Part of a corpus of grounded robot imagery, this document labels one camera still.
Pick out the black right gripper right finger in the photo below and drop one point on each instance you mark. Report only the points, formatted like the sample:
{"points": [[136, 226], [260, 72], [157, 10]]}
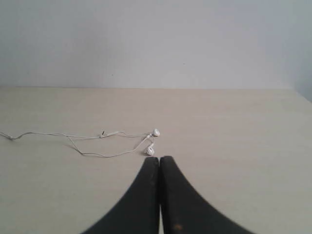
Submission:
{"points": [[184, 210]]}

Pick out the white wired earphones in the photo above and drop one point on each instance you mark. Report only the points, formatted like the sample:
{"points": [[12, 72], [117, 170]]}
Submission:
{"points": [[148, 151]]}

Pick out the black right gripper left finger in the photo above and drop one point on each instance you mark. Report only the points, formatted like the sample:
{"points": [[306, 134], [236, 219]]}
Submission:
{"points": [[137, 212]]}

